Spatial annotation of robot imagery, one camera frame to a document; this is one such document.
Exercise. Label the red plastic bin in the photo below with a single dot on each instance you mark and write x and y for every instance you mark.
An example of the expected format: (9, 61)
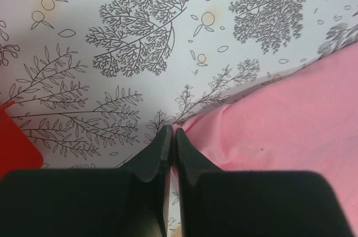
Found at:
(17, 151)

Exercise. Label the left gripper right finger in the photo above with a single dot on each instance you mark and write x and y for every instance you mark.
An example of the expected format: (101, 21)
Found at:
(214, 202)

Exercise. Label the pink t shirt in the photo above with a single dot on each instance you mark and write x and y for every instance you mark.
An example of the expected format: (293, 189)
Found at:
(307, 121)

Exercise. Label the floral table mat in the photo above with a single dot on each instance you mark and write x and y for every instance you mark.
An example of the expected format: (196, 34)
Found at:
(93, 81)

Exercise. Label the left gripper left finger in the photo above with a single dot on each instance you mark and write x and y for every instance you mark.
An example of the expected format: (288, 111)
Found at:
(130, 200)

